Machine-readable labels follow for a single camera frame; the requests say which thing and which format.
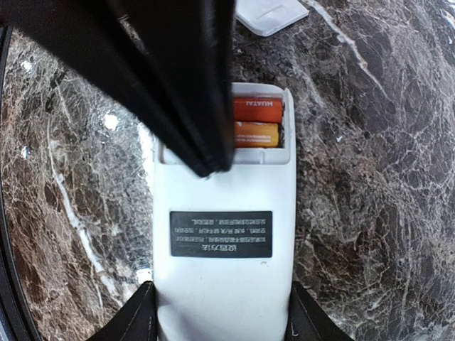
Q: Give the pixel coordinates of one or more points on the white battery cover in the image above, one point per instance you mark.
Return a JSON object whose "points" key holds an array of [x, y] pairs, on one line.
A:
{"points": [[266, 17]]}

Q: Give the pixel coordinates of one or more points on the orange AA battery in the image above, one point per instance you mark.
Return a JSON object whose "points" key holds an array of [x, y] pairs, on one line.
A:
{"points": [[259, 109], [256, 135]]}

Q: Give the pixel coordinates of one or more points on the white remote control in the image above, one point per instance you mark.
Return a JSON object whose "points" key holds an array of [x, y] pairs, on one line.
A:
{"points": [[223, 246]]}

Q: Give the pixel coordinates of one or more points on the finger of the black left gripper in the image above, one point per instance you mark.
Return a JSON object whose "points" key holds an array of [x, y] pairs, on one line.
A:
{"points": [[167, 62]]}

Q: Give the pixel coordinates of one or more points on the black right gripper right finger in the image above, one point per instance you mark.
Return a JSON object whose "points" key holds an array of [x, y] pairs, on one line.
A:
{"points": [[307, 320]]}

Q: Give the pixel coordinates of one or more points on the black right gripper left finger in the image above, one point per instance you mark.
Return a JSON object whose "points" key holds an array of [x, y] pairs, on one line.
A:
{"points": [[135, 321]]}

